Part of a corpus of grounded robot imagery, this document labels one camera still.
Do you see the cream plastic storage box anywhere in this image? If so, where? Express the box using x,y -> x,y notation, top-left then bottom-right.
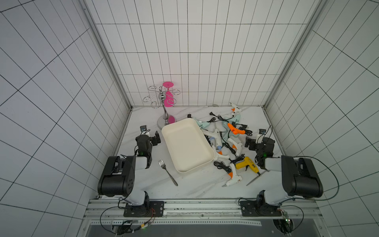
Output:
161,118 -> 215,173

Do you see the white glue gun corner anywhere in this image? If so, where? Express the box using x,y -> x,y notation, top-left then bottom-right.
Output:
231,103 -> 242,116

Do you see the white glue gun orange trigger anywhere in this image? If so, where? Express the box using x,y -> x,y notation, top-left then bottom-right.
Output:
222,163 -> 242,187

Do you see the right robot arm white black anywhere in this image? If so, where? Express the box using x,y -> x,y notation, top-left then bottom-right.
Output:
245,137 -> 323,210

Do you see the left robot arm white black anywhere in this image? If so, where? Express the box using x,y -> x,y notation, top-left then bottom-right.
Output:
97,130 -> 161,209

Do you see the yellow glue gun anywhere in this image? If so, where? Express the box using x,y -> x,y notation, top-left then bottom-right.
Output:
235,157 -> 261,176

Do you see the mint green glue gun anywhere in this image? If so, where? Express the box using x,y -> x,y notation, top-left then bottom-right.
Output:
222,114 -> 241,130

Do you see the silver fork left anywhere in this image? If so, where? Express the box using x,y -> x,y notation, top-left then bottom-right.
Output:
159,160 -> 178,187

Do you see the pink wine glass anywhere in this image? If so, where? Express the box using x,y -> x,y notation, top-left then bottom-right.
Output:
162,82 -> 175,125

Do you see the chrome cup holder stand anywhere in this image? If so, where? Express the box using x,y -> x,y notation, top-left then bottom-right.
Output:
143,86 -> 181,129

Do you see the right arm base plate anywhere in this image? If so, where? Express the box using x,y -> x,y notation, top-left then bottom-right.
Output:
238,199 -> 282,217

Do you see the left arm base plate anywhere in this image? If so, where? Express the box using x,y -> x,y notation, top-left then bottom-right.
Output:
123,201 -> 165,218

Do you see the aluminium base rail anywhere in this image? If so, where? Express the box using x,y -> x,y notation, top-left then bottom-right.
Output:
84,198 -> 322,227

